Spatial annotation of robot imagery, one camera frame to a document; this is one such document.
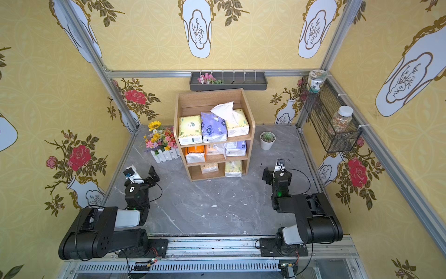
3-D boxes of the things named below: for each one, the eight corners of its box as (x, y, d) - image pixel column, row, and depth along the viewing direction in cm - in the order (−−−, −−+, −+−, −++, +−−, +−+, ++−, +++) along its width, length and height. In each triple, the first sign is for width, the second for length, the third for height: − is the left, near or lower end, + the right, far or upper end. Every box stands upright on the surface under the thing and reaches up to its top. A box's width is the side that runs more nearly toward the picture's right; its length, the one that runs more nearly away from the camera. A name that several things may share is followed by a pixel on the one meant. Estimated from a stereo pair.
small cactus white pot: (261, 150, 110) (264, 140, 102) (260, 141, 114) (262, 131, 107) (273, 150, 109) (276, 140, 102) (271, 141, 114) (274, 131, 107)
